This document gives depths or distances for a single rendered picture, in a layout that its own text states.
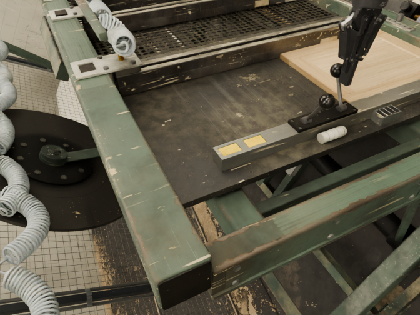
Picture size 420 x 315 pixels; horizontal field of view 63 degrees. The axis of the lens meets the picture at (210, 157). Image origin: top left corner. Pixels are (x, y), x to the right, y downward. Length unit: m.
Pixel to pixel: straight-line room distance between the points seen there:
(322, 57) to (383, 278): 0.91
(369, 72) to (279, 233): 0.77
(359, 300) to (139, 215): 1.23
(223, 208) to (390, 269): 0.95
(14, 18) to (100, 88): 5.90
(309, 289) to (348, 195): 2.07
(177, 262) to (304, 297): 2.32
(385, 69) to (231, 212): 0.79
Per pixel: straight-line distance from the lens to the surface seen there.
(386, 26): 1.63
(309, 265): 2.77
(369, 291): 1.66
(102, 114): 0.88
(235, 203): 0.81
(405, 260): 1.58
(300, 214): 0.71
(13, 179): 1.35
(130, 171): 0.71
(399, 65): 1.39
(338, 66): 0.98
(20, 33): 6.97
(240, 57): 1.23
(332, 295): 2.71
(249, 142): 0.86
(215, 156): 0.83
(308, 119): 0.92
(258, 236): 0.66
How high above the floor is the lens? 2.24
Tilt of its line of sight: 39 degrees down
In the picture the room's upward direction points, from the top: 82 degrees counter-clockwise
